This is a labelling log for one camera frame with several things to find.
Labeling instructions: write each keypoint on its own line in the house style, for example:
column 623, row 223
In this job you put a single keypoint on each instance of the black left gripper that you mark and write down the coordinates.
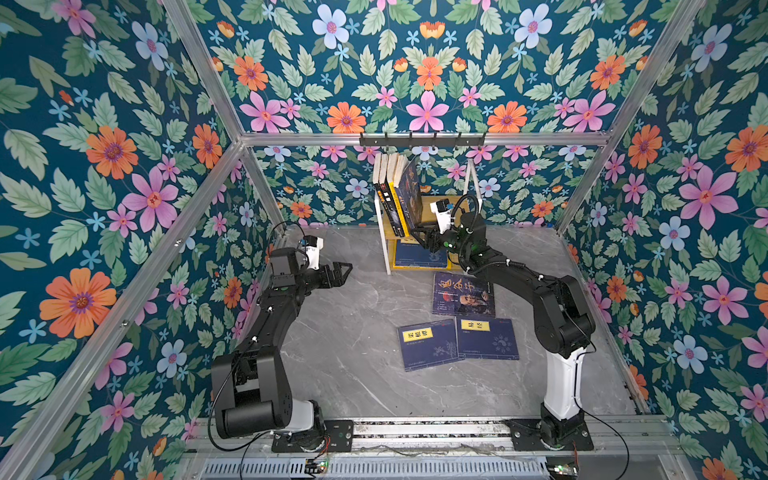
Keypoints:
column 326, row 283

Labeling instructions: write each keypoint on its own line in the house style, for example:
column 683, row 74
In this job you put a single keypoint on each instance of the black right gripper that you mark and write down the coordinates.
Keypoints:
column 435, row 238

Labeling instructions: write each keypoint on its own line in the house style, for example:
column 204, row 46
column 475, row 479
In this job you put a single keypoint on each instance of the navy book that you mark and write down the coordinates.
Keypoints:
column 428, row 344
column 486, row 339
column 414, row 256

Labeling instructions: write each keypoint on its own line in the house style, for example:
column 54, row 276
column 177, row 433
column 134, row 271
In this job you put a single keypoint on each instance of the purple portrait book top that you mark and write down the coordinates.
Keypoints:
column 408, row 190

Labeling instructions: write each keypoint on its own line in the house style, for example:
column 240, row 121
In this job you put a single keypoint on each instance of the yellow cartoon book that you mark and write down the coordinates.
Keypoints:
column 392, row 168

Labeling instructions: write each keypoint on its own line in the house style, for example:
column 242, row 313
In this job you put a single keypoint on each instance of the black wolf cover book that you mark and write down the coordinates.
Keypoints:
column 390, row 214

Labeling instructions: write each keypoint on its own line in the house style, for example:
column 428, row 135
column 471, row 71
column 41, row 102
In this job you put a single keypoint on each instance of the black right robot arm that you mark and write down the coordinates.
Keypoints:
column 562, row 320

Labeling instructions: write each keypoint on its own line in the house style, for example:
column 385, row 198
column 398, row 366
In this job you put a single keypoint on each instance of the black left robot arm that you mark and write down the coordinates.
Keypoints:
column 252, row 394

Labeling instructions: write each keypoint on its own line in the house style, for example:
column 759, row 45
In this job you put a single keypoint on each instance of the purple book underneath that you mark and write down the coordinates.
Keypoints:
column 461, row 295

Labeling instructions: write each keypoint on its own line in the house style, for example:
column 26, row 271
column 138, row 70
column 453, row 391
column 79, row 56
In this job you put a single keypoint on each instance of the black book standing on shelf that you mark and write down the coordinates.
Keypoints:
column 377, row 186

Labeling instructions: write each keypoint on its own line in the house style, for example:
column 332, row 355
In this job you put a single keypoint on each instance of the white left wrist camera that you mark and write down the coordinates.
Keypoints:
column 312, row 246

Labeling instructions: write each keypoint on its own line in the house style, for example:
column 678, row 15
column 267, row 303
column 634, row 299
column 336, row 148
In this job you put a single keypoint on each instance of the wooden white frame shelf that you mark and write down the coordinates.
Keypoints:
column 466, row 212

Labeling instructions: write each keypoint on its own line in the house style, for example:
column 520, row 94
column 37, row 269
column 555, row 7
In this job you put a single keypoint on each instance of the black wall hook rail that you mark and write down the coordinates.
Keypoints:
column 410, row 140

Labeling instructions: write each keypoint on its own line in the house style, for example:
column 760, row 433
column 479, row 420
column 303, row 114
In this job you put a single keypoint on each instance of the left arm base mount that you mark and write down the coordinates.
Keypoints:
column 334, row 436

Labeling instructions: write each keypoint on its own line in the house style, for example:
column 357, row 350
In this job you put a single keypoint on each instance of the aluminium front rail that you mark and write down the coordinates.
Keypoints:
column 611, row 435

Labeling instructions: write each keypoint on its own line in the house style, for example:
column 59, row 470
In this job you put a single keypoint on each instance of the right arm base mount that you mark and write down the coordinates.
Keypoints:
column 550, row 434

